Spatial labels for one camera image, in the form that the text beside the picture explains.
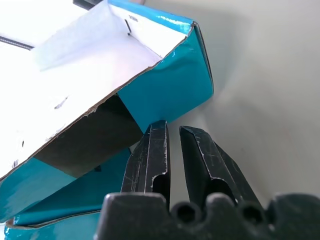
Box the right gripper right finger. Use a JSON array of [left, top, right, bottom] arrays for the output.
[[179, 125, 263, 209]]

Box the blue cardboard box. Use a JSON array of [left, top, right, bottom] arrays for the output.
[[0, 0, 215, 230]]

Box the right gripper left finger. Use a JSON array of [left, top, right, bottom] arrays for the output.
[[120, 119, 172, 208]]

